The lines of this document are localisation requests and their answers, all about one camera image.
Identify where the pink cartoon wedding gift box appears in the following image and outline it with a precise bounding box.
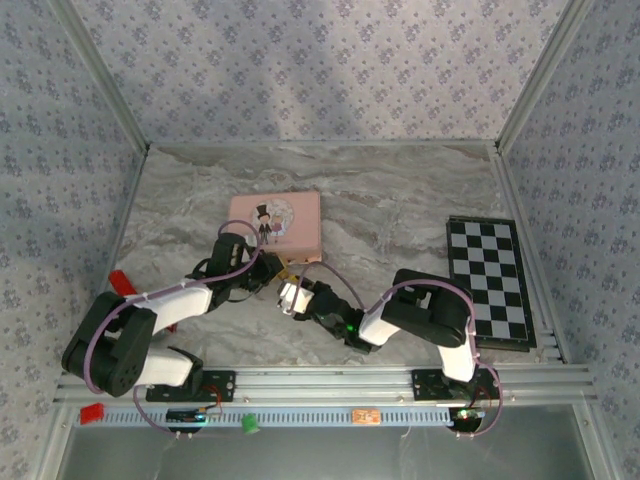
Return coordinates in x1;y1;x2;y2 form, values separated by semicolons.
228;188;323;265

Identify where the red plastic stick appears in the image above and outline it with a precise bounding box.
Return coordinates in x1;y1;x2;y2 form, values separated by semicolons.
108;269;180;335

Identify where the grey metal sheet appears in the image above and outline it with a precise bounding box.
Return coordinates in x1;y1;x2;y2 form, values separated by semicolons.
64;427;601;480

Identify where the small controller circuit board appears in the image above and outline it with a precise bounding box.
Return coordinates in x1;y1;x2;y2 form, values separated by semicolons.
166;407;225;425
448;407;487;427

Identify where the black and white chessboard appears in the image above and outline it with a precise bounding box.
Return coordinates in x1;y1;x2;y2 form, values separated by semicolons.
445;214;539;354

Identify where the red toy brick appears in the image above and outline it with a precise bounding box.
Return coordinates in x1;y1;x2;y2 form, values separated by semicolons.
79;402;107;426

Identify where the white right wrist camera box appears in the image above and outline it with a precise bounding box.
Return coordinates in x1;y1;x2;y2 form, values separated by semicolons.
277;280;316;318

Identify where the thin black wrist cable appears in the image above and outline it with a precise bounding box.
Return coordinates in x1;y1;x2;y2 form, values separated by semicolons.
224;283;264;305

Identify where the long aluminium base rail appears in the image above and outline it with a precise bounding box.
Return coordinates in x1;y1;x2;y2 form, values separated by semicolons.
53;366;599;405

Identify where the grey slotted cable duct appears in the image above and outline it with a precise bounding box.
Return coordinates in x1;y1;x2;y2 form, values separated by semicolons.
74;405;454;429

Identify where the aluminium frame side rail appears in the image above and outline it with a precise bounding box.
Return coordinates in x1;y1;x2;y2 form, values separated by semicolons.
489;142;571;364
54;144;151;374

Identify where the aluminium frame back rail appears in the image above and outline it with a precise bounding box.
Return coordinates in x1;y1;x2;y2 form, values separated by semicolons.
147;140;501;150

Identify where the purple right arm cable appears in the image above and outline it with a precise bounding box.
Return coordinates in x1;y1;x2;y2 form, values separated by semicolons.
292;262;481;361

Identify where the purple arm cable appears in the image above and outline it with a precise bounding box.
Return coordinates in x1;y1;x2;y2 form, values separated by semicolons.
82;219;262;397
292;262;481;361

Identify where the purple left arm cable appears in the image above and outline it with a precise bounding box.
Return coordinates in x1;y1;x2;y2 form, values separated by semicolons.
82;219;262;397

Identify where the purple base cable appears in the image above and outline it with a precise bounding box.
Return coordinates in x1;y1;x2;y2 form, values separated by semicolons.
132;384;196;441
457;367;504;441

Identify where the aluminium frame corner post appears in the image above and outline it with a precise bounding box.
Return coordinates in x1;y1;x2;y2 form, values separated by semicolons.
493;0;597;154
47;0;151;151

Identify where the aluminium frame front post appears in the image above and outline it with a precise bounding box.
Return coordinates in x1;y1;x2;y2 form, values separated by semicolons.
37;403;76;480
572;402;621;480

